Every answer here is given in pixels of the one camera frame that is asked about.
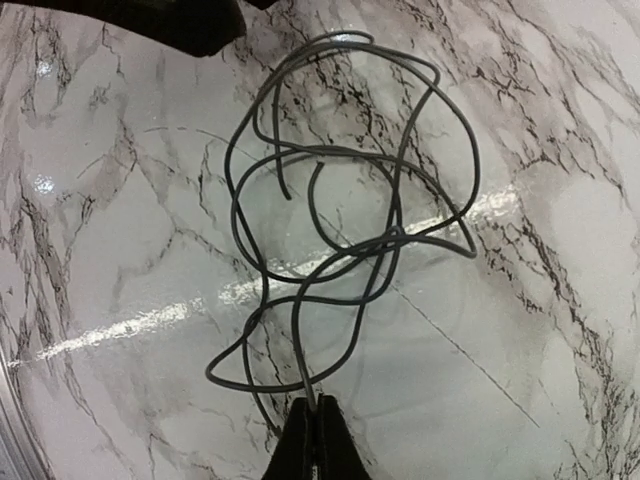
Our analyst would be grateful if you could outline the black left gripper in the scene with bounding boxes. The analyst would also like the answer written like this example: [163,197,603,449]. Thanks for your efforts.
[99,0,249,57]

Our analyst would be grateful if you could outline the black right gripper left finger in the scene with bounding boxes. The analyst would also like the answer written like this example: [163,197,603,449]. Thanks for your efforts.
[263,398,315,480]

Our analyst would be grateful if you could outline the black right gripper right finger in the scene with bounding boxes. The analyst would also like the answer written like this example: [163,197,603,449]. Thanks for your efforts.
[317,395,370,480]

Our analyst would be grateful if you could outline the black cable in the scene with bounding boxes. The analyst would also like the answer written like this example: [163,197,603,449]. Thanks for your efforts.
[204,30,481,436]

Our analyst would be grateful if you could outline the aluminium front table frame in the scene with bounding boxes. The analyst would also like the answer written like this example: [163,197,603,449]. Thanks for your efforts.
[1,357,54,480]

